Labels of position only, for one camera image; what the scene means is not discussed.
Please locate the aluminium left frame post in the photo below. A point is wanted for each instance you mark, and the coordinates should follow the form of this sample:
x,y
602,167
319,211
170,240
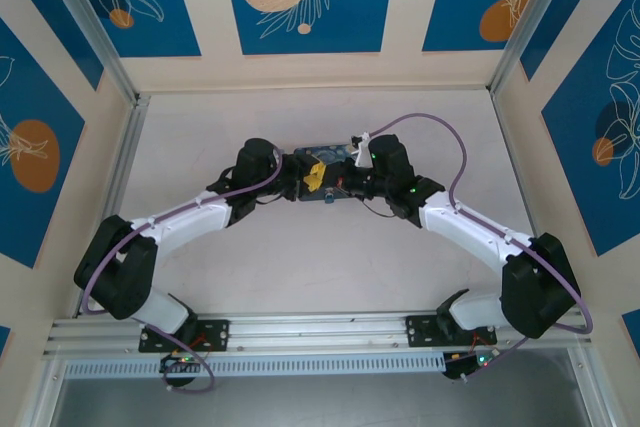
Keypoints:
x,y
95,32

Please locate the aluminium cross rail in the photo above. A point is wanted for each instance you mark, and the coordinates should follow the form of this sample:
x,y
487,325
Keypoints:
x,y
310,329

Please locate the aluminium right frame post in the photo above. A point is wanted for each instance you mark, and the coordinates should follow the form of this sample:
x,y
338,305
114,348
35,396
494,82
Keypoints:
x,y
530,22

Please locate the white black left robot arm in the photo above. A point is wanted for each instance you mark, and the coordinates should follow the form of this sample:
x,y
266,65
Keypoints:
x,y
115,272

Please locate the blue poster white lily outline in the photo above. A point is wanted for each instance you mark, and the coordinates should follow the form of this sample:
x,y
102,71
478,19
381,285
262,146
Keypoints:
x,y
575,157

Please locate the blue poster white flower outline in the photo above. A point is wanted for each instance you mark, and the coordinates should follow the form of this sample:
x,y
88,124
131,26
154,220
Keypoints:
x,y
165,32

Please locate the starry night painted tin box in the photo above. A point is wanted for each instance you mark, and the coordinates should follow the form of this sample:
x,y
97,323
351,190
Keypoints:
x,y
332,154

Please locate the aluminium frame post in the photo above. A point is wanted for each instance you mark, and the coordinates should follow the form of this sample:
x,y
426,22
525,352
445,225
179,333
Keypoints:
x,y
530,22
95,32

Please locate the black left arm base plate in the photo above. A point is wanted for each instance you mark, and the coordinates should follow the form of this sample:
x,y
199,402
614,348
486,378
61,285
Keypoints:
x,y
215,334

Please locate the blue poster orange oval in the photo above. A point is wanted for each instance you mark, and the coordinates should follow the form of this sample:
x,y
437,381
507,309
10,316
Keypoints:
x,y
30,97

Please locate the aluminium side rail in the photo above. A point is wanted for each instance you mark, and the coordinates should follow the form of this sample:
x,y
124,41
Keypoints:
x,y
117,187

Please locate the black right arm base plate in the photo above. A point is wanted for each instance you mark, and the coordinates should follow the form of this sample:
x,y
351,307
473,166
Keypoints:
x,y
420,329

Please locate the blue poster large beige circle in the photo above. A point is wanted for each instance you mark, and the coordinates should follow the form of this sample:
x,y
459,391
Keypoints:
x,y
320,22

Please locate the grey metal sheet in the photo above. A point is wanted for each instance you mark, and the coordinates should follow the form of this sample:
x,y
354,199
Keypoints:
x,y
320,402

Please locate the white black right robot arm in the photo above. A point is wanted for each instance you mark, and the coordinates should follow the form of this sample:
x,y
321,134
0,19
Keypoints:
x,y
535,287

